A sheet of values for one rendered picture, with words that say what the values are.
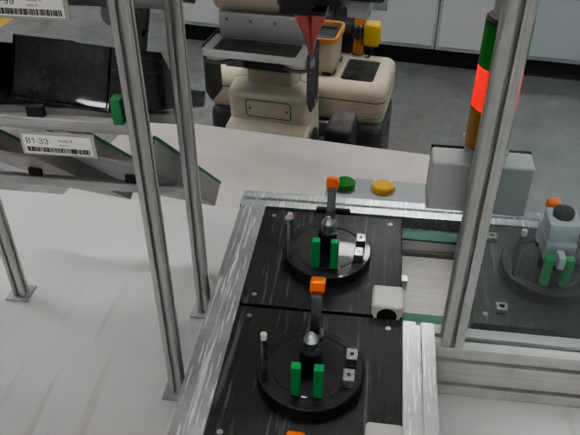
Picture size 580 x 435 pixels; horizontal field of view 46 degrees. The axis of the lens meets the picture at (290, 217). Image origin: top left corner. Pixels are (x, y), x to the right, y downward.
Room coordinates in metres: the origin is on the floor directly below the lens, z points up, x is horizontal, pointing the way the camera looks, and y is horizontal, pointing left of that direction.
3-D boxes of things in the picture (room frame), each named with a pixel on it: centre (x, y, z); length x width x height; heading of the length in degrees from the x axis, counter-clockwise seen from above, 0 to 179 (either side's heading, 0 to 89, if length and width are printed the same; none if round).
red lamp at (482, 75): (0.70, -0.23, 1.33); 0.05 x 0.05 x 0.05
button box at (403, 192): (1.05, -0.17, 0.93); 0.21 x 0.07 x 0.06; 83
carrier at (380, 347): (0.60, -0.03, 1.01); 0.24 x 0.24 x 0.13; 83
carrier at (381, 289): (0.84, -0.06, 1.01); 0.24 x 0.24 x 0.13; 83
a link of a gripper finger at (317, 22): (1.04, -0.02, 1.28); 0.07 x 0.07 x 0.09; 82
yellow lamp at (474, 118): (0.70, -0.23, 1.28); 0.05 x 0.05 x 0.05
